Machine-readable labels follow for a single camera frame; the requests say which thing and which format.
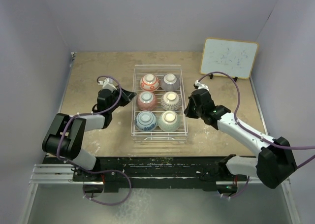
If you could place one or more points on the yellow framed whiteboard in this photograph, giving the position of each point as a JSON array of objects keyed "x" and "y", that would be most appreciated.
[{"x": 233, "y": 57}]

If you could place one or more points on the teal dash pattern bowl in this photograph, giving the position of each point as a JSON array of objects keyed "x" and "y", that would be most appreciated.
[{"x": 169, "y": 121}]

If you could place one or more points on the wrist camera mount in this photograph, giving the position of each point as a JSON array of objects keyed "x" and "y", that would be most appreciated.
[
  {"x": 198, "y": 85},
  {"x": 107, "y": 83}
]

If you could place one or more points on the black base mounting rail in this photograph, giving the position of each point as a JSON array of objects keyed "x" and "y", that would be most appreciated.
[{"x": 203, "y": 173}]

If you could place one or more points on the white wire dish rack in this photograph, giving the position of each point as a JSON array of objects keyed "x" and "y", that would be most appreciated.
[{"x": 157, "y": 135}]

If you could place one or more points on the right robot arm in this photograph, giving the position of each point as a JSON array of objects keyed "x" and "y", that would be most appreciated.
[{"x": 273, "y": 160}]

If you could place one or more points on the dark purple patterned bowl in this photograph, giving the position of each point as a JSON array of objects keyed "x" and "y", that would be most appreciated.
[{"x": 170, "y": 101}]

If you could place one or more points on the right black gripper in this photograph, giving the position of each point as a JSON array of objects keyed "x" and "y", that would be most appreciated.
[{"x": 188, "y": 111}]

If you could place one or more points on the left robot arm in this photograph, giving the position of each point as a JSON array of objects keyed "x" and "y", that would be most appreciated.
[{"x": 65, "y": 135}]

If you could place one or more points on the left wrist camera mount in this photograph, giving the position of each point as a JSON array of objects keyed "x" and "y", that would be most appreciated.
[{"x": 107, "y": 83}]

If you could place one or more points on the red flower pattern bowl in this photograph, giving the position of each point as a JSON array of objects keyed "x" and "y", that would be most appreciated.
[{"x": 149, "y": 82}]

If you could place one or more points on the aluminium extrusion frame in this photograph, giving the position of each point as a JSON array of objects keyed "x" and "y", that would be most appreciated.
[{"x": 51, "y": 174}]

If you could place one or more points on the blue floral bowl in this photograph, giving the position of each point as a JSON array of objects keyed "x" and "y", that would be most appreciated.
[{"x": 146, "y": 121}]

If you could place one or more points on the pink floral bowl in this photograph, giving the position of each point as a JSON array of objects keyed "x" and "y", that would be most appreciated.
[{"x": 146, "y": 101}]

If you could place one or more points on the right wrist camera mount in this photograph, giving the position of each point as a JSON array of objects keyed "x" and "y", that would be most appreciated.
[{"x": 198, "y": 85}]

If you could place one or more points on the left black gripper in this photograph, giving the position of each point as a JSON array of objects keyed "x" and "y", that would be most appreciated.
[{"x": 126, "y": 97}]

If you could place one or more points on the grey striped bowl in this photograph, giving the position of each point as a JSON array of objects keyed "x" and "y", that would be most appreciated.
[{"x": 170, "y": 82}]

